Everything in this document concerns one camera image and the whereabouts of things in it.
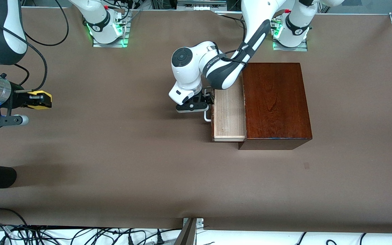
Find white metal drawer handle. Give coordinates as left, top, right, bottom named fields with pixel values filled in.
left=204, top=87, right=213, bottom=122

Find brown table cover sheet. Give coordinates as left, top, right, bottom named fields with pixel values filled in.
left=0, top=9, right=392, bottom=234

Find yellow cube block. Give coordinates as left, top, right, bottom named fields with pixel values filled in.
left=26, top=91, right=52, bottom=110

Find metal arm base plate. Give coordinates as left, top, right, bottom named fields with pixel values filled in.
left=92, top=10, right=130, bottom=48
left=273, top=20, right=308, bottom=51

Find light wood drawer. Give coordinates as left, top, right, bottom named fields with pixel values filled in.
left=211, top=73, right=247, bottom=142

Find silver corner bracket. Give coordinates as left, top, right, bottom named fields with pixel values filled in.
left=182, top=218, right=204, bottom=229

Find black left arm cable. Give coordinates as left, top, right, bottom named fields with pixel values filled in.
left=223, top=43, right=251, bottom=65

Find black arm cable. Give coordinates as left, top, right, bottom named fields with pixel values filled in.
left=0, top=0, right=69, bottom=93
left=223, top=43, right=251, bottom=65

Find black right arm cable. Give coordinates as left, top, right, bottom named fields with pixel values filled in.
left=0, top=0, right=69, bottom=93

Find grey metal post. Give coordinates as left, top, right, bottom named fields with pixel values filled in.
left=174, top=218, right=197, bottom=245

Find dark brown wooden cabinet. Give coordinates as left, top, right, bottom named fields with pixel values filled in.
left=239, top=62, right=313, bottom=150

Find black base cable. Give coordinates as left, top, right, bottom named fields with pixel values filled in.
left=220, top=14, right=246, bottom=22

